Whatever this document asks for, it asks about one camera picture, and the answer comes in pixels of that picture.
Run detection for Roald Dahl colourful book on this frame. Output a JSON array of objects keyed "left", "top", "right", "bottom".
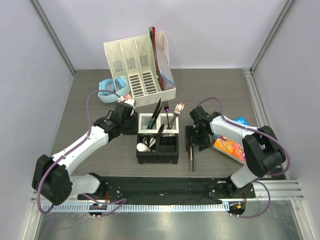
[{"left": 212, "top": 134, "right": 246, "bottom": 165}]

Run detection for black two-slot utensil container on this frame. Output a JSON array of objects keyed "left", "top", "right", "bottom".
[{"left": 136, "top": 133, "right": 180, "bottom": 165}]

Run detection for brown wooden chopstick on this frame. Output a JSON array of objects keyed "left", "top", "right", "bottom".
[{"left": 189, "top": 144, "right": 194, "bottom": 161}]

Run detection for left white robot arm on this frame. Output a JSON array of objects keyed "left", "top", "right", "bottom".
[{"left": 31, "top": 98, "right": 138, "bottom": 206}]

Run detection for coloured plastic folders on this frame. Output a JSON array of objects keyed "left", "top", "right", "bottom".
[{"left": 149, "top": 26, "right": 176, "bottom": 91}]

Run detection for silver metal fork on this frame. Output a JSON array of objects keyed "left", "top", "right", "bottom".
[{"left": 166, "top": 103, "right": 182, "bottom": 130}]

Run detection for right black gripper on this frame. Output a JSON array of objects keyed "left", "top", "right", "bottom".
[{"left": 185, "top": 125, "right": 211, "bottom": 152}]

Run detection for white file organizer rack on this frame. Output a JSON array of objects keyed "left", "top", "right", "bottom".
[{"left": 103, "top": 34, "right": 176, "bottom": 107}]

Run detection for white two-slot utensil container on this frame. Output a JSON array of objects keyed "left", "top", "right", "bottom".
[{"left": 138, "top": 113, "right": 180, "bottom": 135}]

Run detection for teal handled black knife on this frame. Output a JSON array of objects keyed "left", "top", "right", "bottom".
[{"left": 146, "top": 117, "right": 157, "bottom": 130}]

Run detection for purple metallic spoon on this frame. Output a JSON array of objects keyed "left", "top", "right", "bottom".
[{"left": 157, "top": 123, "right": 165, "bottom": 135}]

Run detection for pink paper label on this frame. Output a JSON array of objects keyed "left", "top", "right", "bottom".
[{"left": 124, "top": 93, "right": 132, "bottom": 100}]

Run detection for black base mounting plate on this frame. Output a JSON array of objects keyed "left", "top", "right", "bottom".
[{"left": 86, "top": 176, "right": 256, "bottom": 201}]

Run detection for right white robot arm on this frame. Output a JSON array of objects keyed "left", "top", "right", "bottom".
[{"left": 185, "top": 105, "right": 290, "bottom": 198}]

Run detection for blue treehouse book underneath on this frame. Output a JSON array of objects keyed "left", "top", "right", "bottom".
[{"left": 234, "top": 117, "right": 248, "bottom": 126}]

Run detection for slotted cable duct strip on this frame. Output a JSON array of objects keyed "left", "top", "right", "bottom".
[{"left": 51, "top": 202, "right": 230, "bottom": 213}]

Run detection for green and tan chopstick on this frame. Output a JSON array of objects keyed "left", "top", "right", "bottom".
[{"left": 192, "top": 146, "right": 196, "bottom": 172}]

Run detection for light blue headphones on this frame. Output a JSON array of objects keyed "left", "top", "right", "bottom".
[{"left": 98, "top": 76, "right": 131, "bottom": 104}]

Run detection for black plastic knife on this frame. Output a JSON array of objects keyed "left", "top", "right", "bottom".
[{"left": 151, "top": 98, "right": 162, "bottom": 120}]

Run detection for copper coloured fork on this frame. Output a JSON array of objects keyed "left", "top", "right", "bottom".
[{"left": 169, "top": 102, "right": 186, "bottom": 128}]

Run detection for thin dark metal chopstick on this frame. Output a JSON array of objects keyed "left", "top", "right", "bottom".
[{"left": 188, "top": 146, "right": 193, "bottom": 173}]

